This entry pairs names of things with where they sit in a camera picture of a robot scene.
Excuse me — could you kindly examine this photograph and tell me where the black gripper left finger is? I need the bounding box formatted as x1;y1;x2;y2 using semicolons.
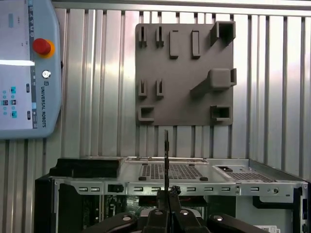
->
84;190;169;233

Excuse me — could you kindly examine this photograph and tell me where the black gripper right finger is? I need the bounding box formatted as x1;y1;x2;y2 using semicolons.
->
169;185;270;233

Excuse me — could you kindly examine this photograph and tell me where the black PC case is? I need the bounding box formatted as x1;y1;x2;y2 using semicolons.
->
34;156;311;233

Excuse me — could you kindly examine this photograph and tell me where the grey power supply unit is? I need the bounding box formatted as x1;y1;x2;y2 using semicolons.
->
237;195;302;233

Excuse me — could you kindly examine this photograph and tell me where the grey parts rack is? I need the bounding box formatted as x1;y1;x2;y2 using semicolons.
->
135;21;238;127

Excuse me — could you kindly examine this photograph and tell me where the pale blue teach pendant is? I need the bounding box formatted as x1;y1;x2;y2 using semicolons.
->
0;0;63;140

